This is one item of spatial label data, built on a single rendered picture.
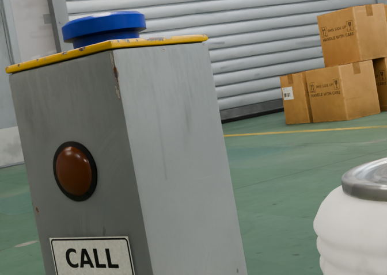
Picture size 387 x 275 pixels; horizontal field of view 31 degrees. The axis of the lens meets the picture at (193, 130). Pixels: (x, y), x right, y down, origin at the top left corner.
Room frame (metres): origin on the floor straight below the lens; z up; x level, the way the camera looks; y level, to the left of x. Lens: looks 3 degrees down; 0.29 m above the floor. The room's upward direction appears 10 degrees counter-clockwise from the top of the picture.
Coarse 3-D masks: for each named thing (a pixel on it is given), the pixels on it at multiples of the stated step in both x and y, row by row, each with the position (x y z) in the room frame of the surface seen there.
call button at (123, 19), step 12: (120, 12) 0.32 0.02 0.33; (132, 12) 0.32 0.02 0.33; (72, 24) 0.32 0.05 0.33; (84, 24) 0.32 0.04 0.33; (96, 24) 0.32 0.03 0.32; (108, 24) 0.32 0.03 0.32; (120, 24) 0.32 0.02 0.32; (132, 24) 0.32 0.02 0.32; (144, 24) 0.33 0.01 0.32; (72, 36) 0.32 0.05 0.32; (84, 36) 0.32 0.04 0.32; (96, 36) 0.32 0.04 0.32; (108, 36) 0.32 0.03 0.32; (120, 36) 0.32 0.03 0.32; (132, 36) 0.33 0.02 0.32
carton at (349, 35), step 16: (320, 16) 4.01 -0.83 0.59; (336, 16) 3.90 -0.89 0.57; (352, 16) 3.80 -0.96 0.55; (368, 16) 3.84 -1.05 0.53; (384, 16) 3.90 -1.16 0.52; (320, 32) 4.03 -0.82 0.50; (336, 32) 3.92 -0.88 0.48; (352, 32) 3.81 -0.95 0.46; (368, 32) 3.83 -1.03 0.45; (384, 32) 3.89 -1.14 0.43; (336, 48) 3.94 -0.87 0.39; (352, 48) 3.83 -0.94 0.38; (368, 48) 3.82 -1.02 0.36; (384, 48) 3.88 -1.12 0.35; (336, 64) 3.96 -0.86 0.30
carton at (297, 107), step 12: (300, 72) 4.04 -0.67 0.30; (288, 84) 4.17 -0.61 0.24; (300, 84) 4.06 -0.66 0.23; (288, 96) 4.18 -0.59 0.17; (300, 96) 4.08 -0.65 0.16; (288, 108) 4.20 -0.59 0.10; (300, 108) 4.10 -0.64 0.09; (288, 120) 4.22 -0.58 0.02; (300, 120) 4.11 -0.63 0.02; (312, 120) 4.04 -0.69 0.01
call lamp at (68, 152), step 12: (60, 156) 0.31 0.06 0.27; (72, 156) 0.30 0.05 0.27; (84, 156) 0.30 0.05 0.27; (60, 168) 0.31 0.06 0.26; (72, 168) 0.30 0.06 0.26; (84, 168) 0.30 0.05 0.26; (60, 180) 0.31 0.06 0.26; (72, 180) 0.30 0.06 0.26; (84, 180) 0.30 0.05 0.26; (72, 192) 0.31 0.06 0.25; (84, 192) 0.30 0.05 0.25
